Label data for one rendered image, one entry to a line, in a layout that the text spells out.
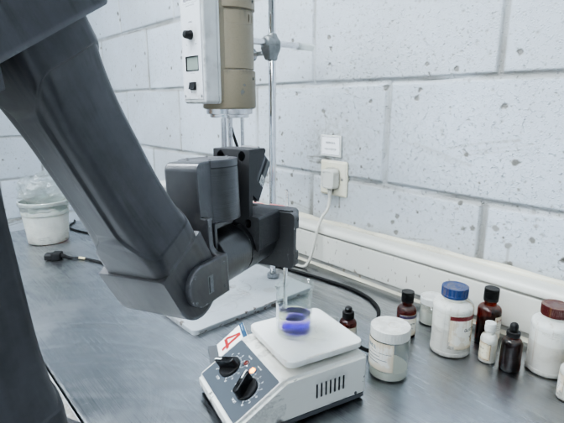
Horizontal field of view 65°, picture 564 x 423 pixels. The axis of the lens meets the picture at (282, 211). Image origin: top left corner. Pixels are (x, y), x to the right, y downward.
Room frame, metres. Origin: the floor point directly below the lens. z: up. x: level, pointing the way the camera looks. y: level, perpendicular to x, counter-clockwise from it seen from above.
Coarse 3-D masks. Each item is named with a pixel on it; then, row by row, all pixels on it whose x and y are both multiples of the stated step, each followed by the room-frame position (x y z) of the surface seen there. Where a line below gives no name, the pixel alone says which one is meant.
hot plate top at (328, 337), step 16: (272, 320) 0.61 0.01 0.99; (320, 320) 0.61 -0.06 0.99; (256, 336) 0.57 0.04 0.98; (272, 336) 0.56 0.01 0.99; (320, 336) 0.56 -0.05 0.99; (336, 336) 0.56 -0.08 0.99; (352, 336) 0.56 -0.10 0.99; (272, 352) 0.53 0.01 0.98; (288, 352) 0.52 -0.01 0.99; (304, 352) 0.52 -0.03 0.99; (320, 352) 0.52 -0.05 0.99; (336, 352) 0.53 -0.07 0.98
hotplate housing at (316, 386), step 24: (264, 360) 0.53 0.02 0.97; (336, 360) 0.53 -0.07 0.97; (360, 360) 0.54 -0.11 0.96; (288, 384) 0.49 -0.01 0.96; (312, 384) 0.50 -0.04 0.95; (336, 384) 0.52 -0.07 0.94; (360, 384) 0.54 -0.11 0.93; (216, 408) 0.50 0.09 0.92; (264, 408) 0.47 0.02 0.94; (288, 408) 0.49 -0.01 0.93; (312, 408) 0.50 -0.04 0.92
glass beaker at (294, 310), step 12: (288, 276) 0.60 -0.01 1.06; (276, 288) 0.56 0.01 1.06; (288, 288) 0.60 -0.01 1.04; (300, 288) 0.59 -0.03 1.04; (312, 288) 0.56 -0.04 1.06; (276, 300) 0.57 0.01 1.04; (288, 300) 0.55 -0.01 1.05; (300, 300) 0.55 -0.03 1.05; (276, 312) 0.57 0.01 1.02; (288, 312) 0.55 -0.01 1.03; (300, 312) 0.55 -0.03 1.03; (276, 324) 0.57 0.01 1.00; (288, 324) 0.55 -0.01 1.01; (300, 324) 0.55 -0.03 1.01; (288, 336) 0.55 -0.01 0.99; (300, 336) 0.55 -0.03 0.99
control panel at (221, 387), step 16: (240, 352) 0.56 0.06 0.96; (208, 368) 0.56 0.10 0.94; (240, 368) 0.54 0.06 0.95; (256, 368) 0.52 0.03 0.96; (208, 384) 0.53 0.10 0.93; (224, 384) 0.52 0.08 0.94; (272, 384) 0.49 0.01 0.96; (224, 400) 0.50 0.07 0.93; (240, 400) 0.49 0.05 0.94; (256, 400) 0.48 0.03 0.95; (240, 416) 0.46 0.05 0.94
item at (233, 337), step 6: (234, 330) 0.68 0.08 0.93; (240, 330) 0.67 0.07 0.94; (228, 336) 0.68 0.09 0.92; (234, 336) 0.67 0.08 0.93; (240, 336) 0.66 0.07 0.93; (222, 342) 0.67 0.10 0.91; (228, 342) 0.66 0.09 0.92; (234, 342) 0.65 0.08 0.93; (222, 348) 0.66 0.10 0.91; (228, 348) 0.65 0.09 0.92
